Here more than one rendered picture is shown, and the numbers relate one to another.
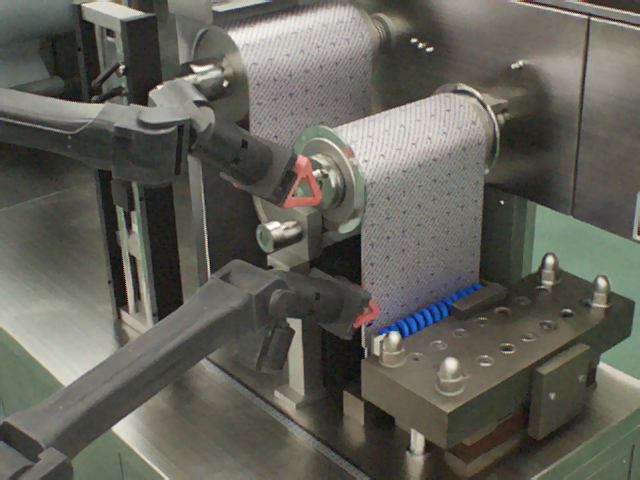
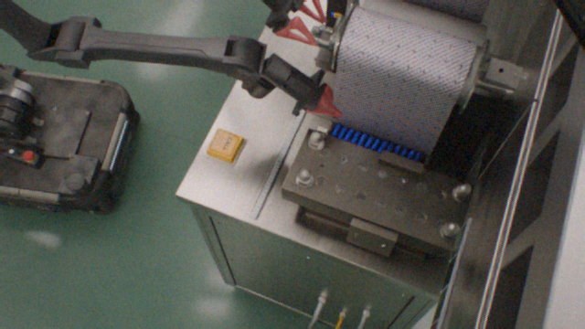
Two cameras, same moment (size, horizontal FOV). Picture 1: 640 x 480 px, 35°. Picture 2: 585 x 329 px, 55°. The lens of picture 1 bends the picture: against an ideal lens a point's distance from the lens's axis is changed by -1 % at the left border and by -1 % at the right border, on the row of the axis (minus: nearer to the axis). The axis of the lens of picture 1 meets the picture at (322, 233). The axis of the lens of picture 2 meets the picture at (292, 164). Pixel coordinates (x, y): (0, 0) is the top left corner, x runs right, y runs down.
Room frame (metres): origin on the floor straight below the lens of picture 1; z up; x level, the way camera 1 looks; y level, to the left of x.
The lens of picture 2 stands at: (0.81, -0.59, 2.13)
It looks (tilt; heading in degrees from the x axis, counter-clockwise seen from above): 64 degrees down; 62
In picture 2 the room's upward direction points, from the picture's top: 1 degrees counter-clockwise
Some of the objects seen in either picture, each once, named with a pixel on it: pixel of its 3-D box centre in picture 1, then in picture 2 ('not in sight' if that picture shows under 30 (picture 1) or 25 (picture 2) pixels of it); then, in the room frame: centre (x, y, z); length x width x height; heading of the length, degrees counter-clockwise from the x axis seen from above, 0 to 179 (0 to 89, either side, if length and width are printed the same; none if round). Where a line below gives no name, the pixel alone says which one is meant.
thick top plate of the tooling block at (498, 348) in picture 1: (503, 347); (379, 193); (1.20, -0.25, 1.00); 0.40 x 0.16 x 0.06; 130
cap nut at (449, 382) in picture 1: (450, 373); (304, 175); (1.07, -0.16, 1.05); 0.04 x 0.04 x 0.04
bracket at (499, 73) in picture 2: (482, 103); (503, 74); (1.43, -0.24, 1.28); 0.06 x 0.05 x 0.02; 130
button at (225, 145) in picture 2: not in sight; (225, 145); (0.97, 0.07, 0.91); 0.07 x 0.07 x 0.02; 40
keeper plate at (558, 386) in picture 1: (560, 391); (370, 238); (1.14, -0.32, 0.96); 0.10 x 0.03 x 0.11; 130
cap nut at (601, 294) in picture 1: (601, 288); (452, 229); (1.27, -0.40, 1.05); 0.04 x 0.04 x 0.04
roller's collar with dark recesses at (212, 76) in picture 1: (205, 80); not in sight; (1.42, 0.16, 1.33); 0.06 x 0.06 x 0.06; 40
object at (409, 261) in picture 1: (424, 262); (385, 119); (1.27, -0.14, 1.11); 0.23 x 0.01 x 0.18; 130
